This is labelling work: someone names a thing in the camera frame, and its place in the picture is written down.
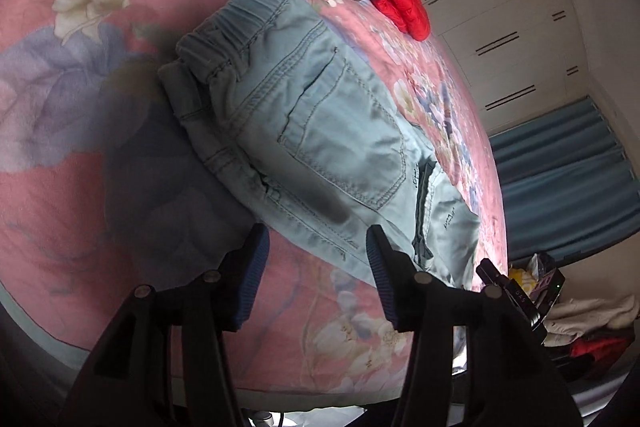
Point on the light blue strawberry print pants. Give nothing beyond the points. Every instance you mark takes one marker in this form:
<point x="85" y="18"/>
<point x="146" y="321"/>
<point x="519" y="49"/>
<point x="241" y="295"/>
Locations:
<point x="310" y="117"/>

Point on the white crumpled cloth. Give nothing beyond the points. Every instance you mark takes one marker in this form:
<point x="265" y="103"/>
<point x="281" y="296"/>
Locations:
<point x="595" y="309"/>

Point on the yellow packet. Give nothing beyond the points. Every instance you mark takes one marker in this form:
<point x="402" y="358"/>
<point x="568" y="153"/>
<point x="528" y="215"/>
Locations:
<point x="520" y="278"/>

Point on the blue curtain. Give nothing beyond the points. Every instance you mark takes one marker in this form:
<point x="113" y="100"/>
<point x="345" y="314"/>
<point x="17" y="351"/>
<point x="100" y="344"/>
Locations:
<point x="560" y="167"/>

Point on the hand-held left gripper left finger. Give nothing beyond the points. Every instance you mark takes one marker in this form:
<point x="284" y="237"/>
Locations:
<point x="250" y="279"/>

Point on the pink floral bedspread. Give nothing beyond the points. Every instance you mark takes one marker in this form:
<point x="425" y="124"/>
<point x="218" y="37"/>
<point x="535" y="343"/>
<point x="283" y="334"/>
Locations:
<point x="75" y="157"/>

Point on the red crumpled cloth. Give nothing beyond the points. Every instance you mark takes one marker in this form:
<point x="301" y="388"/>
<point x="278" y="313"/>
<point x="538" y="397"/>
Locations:
<point x="597" y="347"/>

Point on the white wardrobe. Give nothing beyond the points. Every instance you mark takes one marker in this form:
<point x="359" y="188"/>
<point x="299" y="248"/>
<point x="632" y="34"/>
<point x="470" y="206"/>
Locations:
<point x="500" y="7"/>

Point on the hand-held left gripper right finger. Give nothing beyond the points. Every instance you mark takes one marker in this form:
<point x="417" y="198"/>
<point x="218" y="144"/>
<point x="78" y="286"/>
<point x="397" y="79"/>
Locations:
<point x="382" y="279"/>

